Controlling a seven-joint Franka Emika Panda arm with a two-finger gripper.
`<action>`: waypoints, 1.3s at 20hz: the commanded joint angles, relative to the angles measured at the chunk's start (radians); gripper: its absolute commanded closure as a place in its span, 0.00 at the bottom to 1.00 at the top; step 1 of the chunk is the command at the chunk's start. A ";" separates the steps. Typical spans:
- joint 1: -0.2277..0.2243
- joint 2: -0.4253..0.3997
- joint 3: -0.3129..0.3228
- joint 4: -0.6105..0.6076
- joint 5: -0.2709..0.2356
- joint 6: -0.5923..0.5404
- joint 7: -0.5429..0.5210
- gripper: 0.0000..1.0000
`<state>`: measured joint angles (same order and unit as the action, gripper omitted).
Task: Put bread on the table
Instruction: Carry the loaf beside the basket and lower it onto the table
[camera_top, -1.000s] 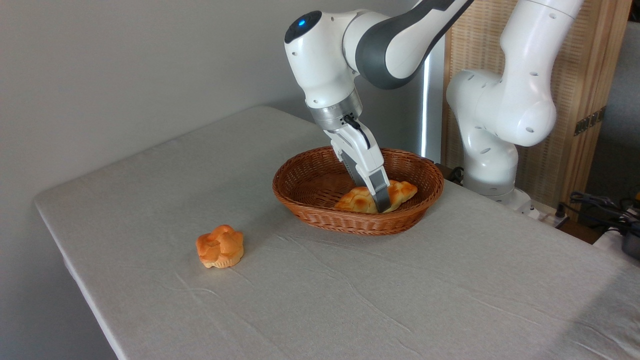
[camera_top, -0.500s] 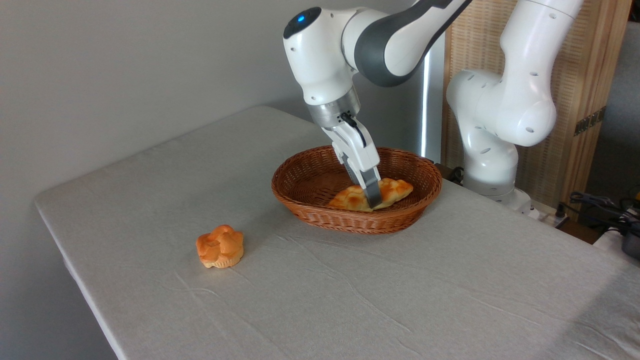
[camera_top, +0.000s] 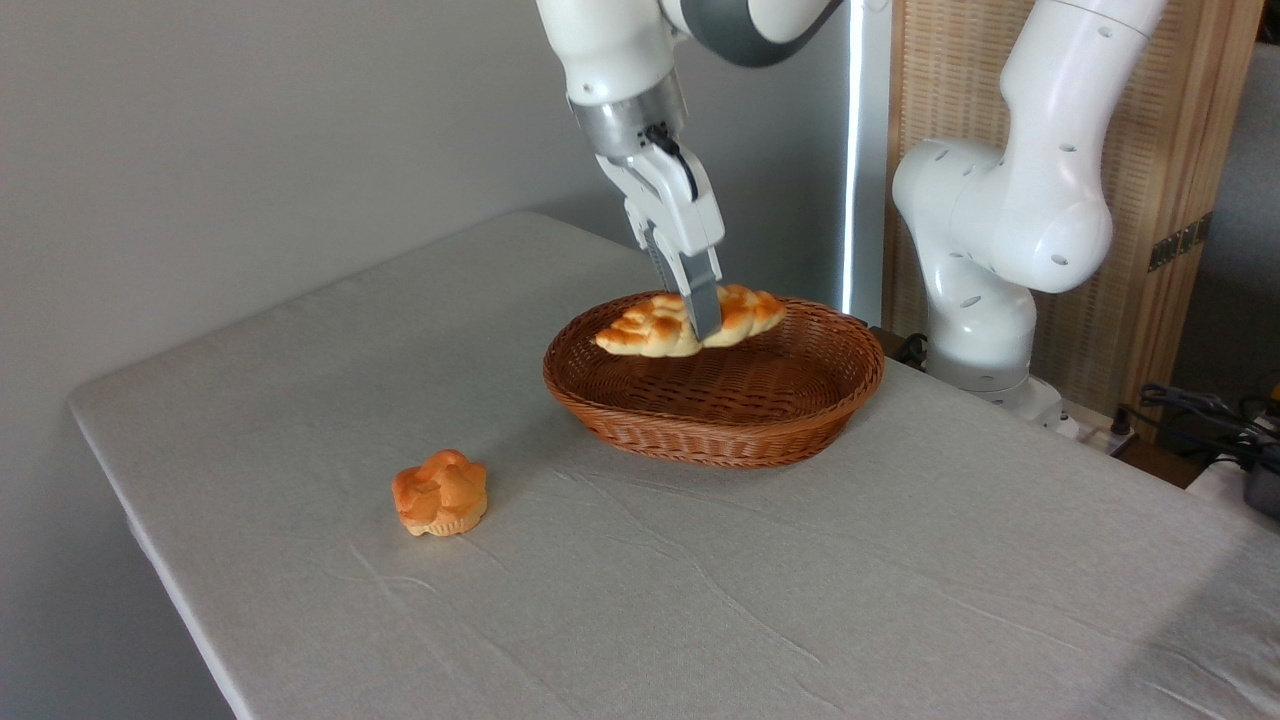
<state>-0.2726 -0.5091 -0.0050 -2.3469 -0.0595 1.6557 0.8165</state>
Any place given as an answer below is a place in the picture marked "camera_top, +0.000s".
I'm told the black cable bundle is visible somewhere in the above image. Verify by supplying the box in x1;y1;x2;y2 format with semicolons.
1120;383;1280;471

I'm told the braided golden bread loaf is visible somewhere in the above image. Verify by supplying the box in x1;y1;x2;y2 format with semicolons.
594;284;788;359

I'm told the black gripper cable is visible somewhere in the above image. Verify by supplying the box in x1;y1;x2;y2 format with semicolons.
645;123;699;201

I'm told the metal screen hinge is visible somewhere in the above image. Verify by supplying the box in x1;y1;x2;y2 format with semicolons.
1148;212;1213;273

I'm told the grey tablecloth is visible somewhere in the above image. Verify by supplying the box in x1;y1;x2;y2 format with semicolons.
68;210;1280;720

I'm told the black cable behind basket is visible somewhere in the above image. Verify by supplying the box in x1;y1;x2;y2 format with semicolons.
870;325;929;371

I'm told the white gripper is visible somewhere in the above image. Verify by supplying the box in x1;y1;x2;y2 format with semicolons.
597;140;725;342

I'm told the brown oval wicker basket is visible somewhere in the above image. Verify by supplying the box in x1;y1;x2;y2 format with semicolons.
543;290;886;469

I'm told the flower-shaped orange bread bun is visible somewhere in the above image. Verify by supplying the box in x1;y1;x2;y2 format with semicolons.
391;449;489;537

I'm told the white vertical post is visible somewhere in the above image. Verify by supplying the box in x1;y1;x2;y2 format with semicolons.
842;0;893;326

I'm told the wooden folding screen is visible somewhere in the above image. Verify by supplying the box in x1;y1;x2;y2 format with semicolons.
885;0;1263;416

